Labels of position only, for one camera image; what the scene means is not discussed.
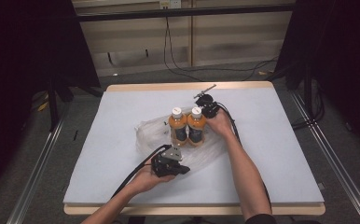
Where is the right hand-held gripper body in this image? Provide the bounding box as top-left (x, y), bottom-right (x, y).
top-left (193, 83), bottom-right (221, 119)

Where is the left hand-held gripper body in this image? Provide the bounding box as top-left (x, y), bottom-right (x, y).
top-left (151, 146), bottom-right (183, 178)

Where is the orange juice bottle white cap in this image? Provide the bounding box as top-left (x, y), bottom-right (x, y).
top-left (168, 106), bottom-right (189, 147)
top-left (187, 106), bottom-right (208, 147)

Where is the clear plastic bag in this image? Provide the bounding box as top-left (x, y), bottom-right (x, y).
top-left (134, 106), bottom-right (229, 173)

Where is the person's right hand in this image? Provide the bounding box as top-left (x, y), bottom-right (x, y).
top-left (205, 108), bottom-right (236, 140)

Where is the person's left hand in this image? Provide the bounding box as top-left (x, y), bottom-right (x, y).
top-left (128, 167), bottom-right (176, 196)

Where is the wooden table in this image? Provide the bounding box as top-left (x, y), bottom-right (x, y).
top-left (63, 80), bottom-right (326, 217)

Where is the white table mat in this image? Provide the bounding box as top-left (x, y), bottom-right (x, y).
top-left (63, 87), bottom-right (325, 205)

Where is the person's dark sleeve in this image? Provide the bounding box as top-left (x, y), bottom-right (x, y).
top-left (245, 213), bottom-right (278, 224)

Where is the black horizontal bar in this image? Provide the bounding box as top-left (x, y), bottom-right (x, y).
top-left (76, 4), bottom-right (297, 22)

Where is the black metal stand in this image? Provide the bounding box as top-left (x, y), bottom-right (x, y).
top-left (47, 73), bottom-right (103, 133)
top-left (284, 63), bottom-right (315, 119)

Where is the black curtain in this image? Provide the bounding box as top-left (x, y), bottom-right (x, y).
top-left (0, 0), bottom-right (102, 200)
top-left (273, 0), bottom-right (360, 157)

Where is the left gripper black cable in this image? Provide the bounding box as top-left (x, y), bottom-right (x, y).
top-left (111, 144), bottom-right (173, 199)

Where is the black power cable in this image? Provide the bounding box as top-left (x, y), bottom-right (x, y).
top-left (163, 17), bottom-right (204, 83)
top-left (167, 17), bottom-right (279, 82)

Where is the bundle of black floor cables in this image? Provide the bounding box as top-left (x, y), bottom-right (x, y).
top-left (292, 78), bottom-right (325, 131)

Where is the white wall outlet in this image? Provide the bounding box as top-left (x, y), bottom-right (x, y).
top-left (159, 0), bottom-right (182, 9)

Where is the metal floor rail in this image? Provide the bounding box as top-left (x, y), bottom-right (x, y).
top-left (6, 102), bottom-right (72, 224)
top-left (289, 89), bottom-right (360, 224)

